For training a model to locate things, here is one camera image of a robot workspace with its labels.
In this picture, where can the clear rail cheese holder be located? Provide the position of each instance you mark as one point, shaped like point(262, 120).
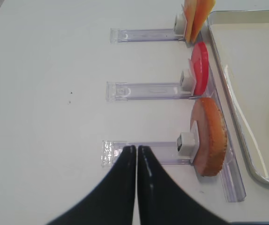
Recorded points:
point(151, 35)

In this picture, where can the white metal tray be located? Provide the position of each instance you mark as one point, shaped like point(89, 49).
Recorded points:
point(240, 41)

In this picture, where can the clear rail left bun holder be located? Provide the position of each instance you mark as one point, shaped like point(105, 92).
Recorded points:
point(166, 153)

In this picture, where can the clear rail tomato holder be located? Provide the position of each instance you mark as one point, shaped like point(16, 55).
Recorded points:
point(142, 91)

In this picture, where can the orange cheese slice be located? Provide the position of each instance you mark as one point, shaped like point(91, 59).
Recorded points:
point(203, 9)

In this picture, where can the left bread bun slice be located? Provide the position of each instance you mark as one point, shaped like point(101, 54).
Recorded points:
point(213, 137)

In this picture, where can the yellow cheese slice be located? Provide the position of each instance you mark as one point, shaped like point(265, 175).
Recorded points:
point(189, 12)

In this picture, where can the grey pusher block tomato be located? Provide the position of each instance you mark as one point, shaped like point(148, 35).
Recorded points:
point(187, 81)

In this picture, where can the grey pusher block bun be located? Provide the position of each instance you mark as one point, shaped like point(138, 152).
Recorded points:
point(188, 144)

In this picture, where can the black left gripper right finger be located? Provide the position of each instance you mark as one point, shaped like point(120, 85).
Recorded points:
point(162, 202)

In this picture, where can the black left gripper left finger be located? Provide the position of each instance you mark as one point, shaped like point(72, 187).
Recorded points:
point(111, 202)

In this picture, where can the upright red tomato slice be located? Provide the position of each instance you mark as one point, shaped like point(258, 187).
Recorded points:
point(200, 61)

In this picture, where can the grey pusher block cheese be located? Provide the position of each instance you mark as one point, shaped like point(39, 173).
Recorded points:
point(180, 24)

